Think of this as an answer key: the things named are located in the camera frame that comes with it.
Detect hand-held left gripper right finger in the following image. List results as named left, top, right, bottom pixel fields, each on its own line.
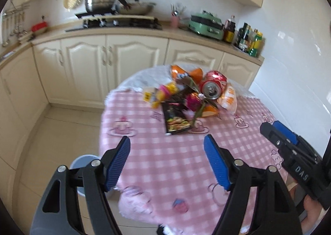
left=203, top=134, right=303, bottom=235

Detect orange peel piece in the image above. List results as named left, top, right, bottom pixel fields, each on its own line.
left=190, top=68, right=204, bottom=84

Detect red soda can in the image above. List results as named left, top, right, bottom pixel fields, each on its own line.
left=199, top=70, right=228, bottom=100

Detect yellow green bottle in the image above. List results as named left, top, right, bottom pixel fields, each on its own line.
left=248, top=29, right=265, bottom=58

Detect black gas stove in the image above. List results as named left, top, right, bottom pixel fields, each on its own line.
left=65, top=11, right=164, bottom=33

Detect round bamboo strainer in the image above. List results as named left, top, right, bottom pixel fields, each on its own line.
left=63, top=0, right=79, bottom=10

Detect steel wok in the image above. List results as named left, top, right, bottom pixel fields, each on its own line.
left=111, top=0, right=157, bottom=16

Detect red bowl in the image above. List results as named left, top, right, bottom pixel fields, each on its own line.
left=31, top=16, right=50, bottom=33

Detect black snack packet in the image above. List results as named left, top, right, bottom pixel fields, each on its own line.
left=162, top=90, right=192, bottom=136

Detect white and orange snack bag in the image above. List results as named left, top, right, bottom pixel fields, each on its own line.
left=217, top=84, right=238, bottom=115

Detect crushed orange soda can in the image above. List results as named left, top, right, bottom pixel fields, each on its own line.
left=170, top=64, right=189, bottom=81

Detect cream base cabinets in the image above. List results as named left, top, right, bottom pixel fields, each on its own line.
left=0, top=33, right=262, bottom=210

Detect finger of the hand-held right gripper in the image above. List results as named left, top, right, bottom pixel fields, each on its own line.
left=273, top=120, right=301, bottom=146
left=260, top=121, right=288, bottom=148

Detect dark sauce bottle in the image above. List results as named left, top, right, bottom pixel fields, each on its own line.
left=223, top=15, right=237, bottom=44

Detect person's right hand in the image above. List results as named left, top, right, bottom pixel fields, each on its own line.
left=299, top=197, right=324, bottom=234

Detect pale dried orange peel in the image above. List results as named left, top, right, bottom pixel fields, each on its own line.
left=202, top=104, right=220, bottom=118

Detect green leaf strip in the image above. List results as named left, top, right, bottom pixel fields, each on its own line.
left=181, top=75, right=208, bottom=125

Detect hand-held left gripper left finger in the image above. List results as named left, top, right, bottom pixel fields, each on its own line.
left=30, top=136, right=131, bottom=235

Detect hanging utensil rack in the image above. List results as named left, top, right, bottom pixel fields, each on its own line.
left=1, top=0, right=30, bottom=47

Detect dark green bottle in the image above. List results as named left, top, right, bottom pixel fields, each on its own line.
left=237, top=22, right=252, bottom=52

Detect small yellow packet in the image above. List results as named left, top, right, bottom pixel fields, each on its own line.
left=143, top=87, right=156, bottom=104

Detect beige kitchen countertop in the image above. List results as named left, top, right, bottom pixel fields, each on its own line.
left=0, top=14, right=265, bottom=66

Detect magenta candy wrapper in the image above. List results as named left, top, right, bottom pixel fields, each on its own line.
left=185, top=93, right=205, bottom=112

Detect pink utensil holder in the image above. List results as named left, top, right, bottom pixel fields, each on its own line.
left=169, top=4, right=187, bottom=29

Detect pink and yellow wrapper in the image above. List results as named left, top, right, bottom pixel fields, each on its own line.
left=155, top=82, right=182, bottom=103

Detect green electric cooker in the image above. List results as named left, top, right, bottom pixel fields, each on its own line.
left=187, top=11, right=225, bottom=41

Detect pink checked tablecloth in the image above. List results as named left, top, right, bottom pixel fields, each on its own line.
left=99, top=88, right=298, bottom=230

